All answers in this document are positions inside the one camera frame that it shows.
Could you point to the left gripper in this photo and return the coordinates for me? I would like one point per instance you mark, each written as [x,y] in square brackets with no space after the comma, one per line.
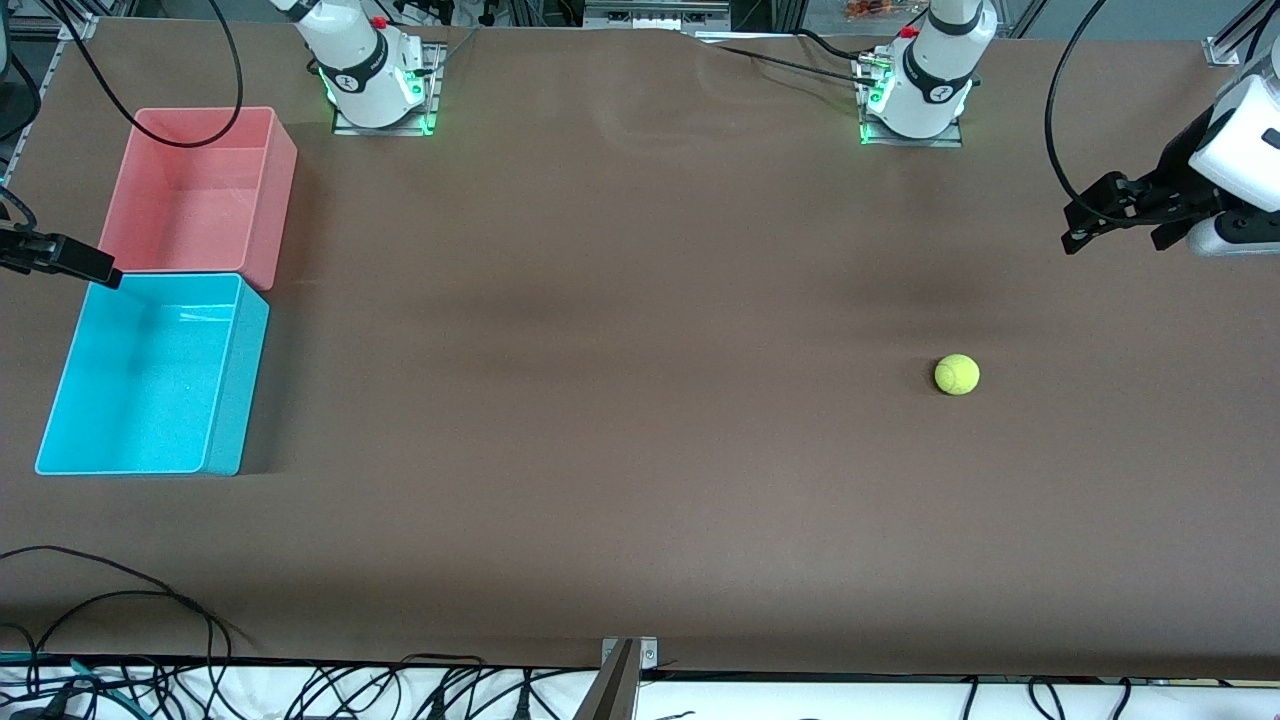
[1178,177]

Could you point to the yellow-green tennis ball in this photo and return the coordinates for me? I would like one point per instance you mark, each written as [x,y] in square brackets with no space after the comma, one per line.
[957,374]

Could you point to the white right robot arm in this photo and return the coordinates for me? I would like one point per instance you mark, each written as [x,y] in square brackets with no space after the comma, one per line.
[350,60]

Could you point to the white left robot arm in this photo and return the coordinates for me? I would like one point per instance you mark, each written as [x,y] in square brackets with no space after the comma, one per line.
[935,75]

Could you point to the pink plastic bin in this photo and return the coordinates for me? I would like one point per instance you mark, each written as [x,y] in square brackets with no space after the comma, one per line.
[190,200]

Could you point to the blue plastic bin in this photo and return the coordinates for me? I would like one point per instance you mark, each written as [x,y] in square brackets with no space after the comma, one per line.
[140,380]

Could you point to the orange object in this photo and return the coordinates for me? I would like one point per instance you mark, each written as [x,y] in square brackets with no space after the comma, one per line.
[880,9]

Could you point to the grey metal box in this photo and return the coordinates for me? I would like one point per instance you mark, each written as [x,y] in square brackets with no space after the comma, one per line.
[655,14]

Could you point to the black plug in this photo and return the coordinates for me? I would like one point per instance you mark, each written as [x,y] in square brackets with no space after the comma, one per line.
[524,700]

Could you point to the grey metal bar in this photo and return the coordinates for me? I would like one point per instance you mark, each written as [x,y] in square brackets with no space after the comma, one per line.
[610,695]

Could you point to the aluminium frame rail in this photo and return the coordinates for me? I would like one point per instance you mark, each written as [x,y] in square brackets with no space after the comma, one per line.
[40,85]

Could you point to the aluminium corner bracket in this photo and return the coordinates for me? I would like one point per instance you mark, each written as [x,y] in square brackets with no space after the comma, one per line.
[78,26]
[1225,52]

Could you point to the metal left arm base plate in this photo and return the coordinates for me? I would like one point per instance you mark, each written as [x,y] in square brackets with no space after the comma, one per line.
[945,141]

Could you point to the aluminium frame profile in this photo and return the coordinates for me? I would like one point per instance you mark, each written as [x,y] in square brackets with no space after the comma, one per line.
[1250,20]

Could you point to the small metal table bracket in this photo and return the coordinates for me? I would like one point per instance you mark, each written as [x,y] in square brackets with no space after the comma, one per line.
[648,655]

